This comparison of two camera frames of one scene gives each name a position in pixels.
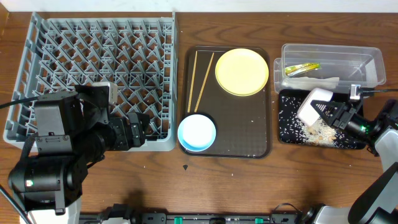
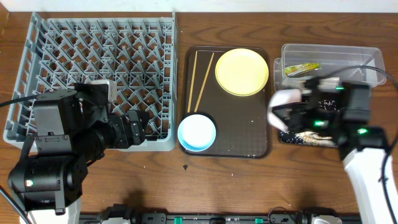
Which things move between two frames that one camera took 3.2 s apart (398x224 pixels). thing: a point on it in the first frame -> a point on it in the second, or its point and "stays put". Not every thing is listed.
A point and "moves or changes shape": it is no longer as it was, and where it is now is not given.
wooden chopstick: x=192 y=83 stays put
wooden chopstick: x=204 y=81 stays put
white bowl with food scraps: x=307 y=114 moves or changes shape
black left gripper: x=127 y=132 stays put
